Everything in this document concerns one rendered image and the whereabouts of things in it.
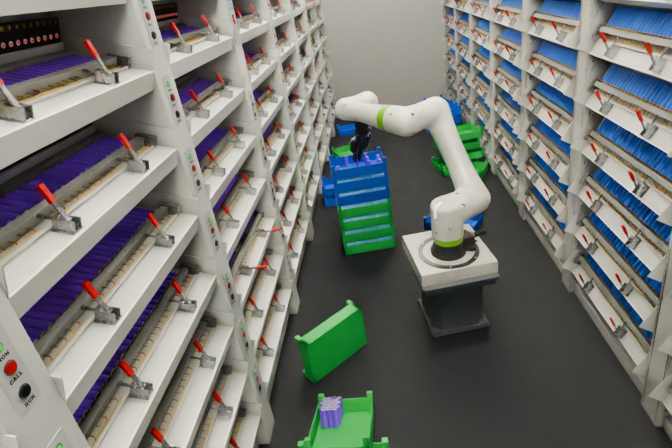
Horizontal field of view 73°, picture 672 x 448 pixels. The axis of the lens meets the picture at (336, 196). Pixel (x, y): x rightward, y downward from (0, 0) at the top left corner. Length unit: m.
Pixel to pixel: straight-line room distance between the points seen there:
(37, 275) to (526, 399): 1.60
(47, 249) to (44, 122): 0.20
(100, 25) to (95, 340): 0.69
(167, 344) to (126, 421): 0.20
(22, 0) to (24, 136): 0.22
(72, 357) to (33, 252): 0.19
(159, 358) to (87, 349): 0.26
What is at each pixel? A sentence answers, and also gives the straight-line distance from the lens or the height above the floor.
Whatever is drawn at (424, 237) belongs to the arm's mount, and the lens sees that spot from 2.11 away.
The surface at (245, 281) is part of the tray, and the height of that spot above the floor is 0.54.
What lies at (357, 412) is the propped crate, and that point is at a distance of 1.86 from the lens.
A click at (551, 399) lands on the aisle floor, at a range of 1.93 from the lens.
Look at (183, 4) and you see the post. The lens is 1.90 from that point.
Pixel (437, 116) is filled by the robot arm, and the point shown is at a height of 0.88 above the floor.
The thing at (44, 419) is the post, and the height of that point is 0.94.
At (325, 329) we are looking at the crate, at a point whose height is 0.20.
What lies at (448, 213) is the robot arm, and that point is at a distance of 1.85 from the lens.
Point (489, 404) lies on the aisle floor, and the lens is 1.88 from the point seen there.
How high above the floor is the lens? 1.43
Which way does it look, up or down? 25 degrees down
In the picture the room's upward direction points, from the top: 9 degrees counter-clockwise
